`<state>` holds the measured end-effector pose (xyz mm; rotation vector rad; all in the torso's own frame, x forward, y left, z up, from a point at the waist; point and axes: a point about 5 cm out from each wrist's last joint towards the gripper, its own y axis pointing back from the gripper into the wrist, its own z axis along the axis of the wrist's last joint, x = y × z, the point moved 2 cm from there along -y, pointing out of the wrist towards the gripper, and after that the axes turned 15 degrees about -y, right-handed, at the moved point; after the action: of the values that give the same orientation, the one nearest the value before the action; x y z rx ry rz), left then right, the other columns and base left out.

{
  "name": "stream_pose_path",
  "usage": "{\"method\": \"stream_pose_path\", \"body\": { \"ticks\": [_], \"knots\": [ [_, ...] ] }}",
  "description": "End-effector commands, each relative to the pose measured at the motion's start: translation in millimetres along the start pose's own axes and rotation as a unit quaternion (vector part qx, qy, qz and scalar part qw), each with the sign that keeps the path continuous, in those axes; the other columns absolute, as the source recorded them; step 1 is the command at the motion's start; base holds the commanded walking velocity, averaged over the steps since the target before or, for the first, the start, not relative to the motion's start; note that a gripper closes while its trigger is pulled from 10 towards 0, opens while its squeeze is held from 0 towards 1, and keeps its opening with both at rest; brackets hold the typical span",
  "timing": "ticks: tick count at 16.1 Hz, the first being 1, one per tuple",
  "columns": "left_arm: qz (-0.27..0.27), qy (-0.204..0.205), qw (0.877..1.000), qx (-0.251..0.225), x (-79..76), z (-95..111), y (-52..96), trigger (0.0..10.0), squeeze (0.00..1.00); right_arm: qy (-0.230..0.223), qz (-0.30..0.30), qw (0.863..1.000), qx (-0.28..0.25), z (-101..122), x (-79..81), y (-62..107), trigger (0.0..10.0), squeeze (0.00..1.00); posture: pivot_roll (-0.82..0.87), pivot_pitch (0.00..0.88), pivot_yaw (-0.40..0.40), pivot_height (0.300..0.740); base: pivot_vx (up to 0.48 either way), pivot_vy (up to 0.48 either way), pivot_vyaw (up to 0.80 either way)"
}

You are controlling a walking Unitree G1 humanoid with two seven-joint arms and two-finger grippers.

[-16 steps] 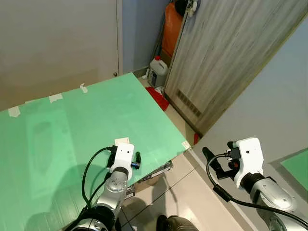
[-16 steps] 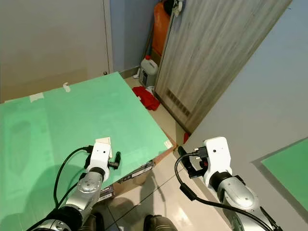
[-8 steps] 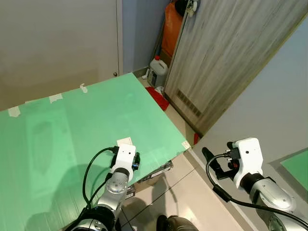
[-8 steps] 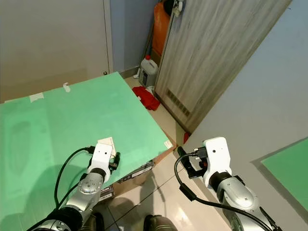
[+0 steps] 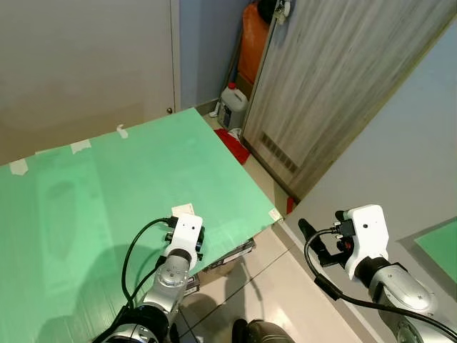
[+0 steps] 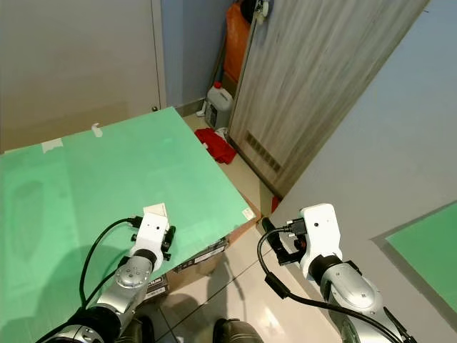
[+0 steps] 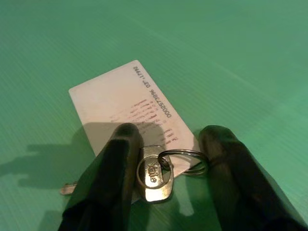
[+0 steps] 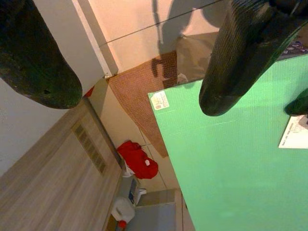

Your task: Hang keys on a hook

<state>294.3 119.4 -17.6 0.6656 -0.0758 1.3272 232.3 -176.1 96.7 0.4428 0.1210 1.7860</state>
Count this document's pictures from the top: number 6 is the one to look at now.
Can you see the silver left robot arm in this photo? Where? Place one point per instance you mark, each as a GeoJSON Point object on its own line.
{"type": "Point", "coordinates": [136, 280]}

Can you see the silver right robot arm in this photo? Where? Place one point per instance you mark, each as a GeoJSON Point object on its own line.
{"type": "Point", "coordinates": [360, 293]}

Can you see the small red object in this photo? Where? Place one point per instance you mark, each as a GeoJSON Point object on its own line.
{"type": "Point", "coordinates": [274, 204]}

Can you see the white tape piece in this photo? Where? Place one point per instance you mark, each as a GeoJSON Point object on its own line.
{"type": "Point", "coordinates": [51, 145]}
{"type": "Point", "coordinates": [97, 130]}
{"type": "Point", "coordinates": [248, 214]}

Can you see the large green corrugated sheet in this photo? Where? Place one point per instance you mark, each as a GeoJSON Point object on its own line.
{"type": "Point", "coordinates": [114, 171]}

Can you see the red cloth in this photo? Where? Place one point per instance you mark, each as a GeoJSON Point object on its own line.
{"type": "Point", "coordinates": [214, 144]}

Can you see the white plastic canister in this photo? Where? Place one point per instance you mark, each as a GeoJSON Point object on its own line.
{"type": "Point", "coordinates": [219, 108]}

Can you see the small green corrugated sheet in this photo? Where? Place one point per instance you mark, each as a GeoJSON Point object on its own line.
{"type": "Point", "coordinates": [428, 257]}

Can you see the grey wooden door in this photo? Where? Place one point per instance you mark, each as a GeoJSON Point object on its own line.
{"type": "Point", "coordinates": [314, 78]}

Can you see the beige closet door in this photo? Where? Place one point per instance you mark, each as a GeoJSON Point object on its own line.
{"type": "Point", "coordinates": [78, 57]}

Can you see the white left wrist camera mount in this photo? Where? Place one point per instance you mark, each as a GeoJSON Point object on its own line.
{"type": "Point", "coordinates": [151, 232]}

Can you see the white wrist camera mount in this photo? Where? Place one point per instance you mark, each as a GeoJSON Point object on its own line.
{"type": "Point", "coordinates": [321, 229]}
{"type": "Point", "coordinates": [151, 232]}

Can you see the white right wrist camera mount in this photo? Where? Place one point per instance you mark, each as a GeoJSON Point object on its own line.
{"type": "Point", "coordinates": [321, 229]}

